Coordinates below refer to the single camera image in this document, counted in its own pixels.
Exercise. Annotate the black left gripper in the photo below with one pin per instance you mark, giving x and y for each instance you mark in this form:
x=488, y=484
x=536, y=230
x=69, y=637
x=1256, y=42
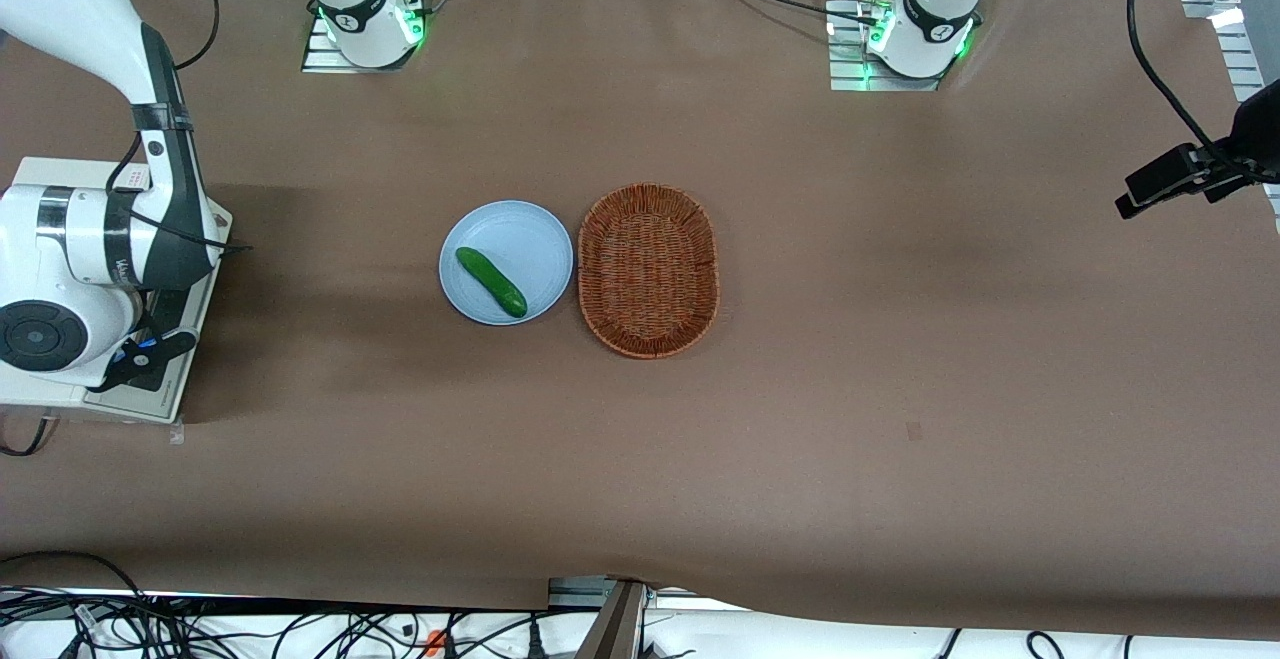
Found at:
x=1222, y=167

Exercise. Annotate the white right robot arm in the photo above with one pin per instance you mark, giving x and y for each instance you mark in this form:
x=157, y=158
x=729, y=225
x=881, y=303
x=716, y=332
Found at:
x=60, y=239

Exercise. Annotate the white toaster oven body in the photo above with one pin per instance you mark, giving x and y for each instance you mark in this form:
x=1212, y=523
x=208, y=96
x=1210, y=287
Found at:
x=60, y=171

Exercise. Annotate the slotted aluminium extrusion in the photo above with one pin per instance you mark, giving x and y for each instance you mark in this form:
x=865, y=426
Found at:
x=1245, y=64

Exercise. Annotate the brown paper table cover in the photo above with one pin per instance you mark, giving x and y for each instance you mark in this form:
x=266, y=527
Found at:
x=900, y=339

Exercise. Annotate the brown wicker basket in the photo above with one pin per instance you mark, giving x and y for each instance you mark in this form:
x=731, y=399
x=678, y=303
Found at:
x=648, y=274

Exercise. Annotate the light blue plate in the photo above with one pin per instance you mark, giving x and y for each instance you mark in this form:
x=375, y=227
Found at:
x=520, y=239

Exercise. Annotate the green cucumber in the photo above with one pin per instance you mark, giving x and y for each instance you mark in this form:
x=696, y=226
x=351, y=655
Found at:
x=490, y=281

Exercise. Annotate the clear acrylic stopper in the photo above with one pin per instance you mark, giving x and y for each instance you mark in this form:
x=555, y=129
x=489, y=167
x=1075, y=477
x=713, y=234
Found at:
x=177, y=432

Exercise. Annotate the pink warning sticker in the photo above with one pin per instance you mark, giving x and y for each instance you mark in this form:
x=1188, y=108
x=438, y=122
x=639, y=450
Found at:
x=136, y=177

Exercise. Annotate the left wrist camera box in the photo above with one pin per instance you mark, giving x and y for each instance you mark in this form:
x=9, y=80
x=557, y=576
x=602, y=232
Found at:
x=1160, y=181

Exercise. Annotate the small aluminium corner bracket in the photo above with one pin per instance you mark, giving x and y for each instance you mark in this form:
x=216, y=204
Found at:
x=1205, y=1

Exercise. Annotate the aluminium left arm base plate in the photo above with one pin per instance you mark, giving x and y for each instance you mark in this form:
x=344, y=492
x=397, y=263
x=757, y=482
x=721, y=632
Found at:
x=845, y=69

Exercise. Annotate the dark diagonal frame beam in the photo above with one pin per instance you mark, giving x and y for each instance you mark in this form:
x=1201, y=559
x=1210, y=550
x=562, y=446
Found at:
x=615, y=629

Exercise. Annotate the silver frame bracket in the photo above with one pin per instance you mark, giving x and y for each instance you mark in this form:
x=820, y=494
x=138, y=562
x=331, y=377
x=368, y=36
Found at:
x=575, y=591

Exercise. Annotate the aluminium right arm base plate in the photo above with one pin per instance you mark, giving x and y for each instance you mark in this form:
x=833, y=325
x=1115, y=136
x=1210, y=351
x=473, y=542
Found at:
x=312, y=59

